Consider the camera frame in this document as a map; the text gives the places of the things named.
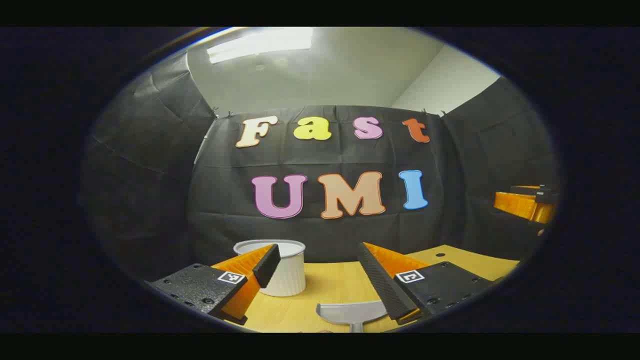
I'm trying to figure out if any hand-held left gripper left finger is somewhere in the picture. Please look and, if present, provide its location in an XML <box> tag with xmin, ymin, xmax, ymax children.
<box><xmin>145</xmin><ymin>243</ymin><xmax>282</xmax><ymax>326</ymax></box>

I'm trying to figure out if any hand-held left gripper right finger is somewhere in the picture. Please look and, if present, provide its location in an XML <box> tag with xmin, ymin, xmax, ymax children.
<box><xmin>356</xmin><ymin>242</ymin><xmax>501</xmax><ymax>326</ymax></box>

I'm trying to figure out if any black backdrop cloth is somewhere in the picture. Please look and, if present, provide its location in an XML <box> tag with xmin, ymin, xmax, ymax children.
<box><xmin>82</xmin><ymin>52</ymin><xmax>561</xmax><ymax>281</ymax></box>

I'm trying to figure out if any wooden desktop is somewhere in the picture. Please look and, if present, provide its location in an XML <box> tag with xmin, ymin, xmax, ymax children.
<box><xmin>245</xmin><ymin>244</ymin><xmax>521</xmax><ymax>333</ymax></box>

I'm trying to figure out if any grey plastic dustpan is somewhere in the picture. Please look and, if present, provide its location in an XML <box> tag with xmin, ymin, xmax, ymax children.
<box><xmin>316</xmin><ymin>300</ymin><xmax>388</xmax><ymax>333</ymax></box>

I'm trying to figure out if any ceiling light panel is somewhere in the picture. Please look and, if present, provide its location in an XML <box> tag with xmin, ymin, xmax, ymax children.
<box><xmin>206</xmin><ymin>27</ymin><xmax>315</xmax><ymax>65</ymax></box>

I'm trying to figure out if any white ribbed garbage bin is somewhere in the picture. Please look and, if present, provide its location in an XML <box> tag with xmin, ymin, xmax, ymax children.
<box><xmin>233</xmin><ymin>239</ymin><xmax>306</xmax><ymax>297</ymax></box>

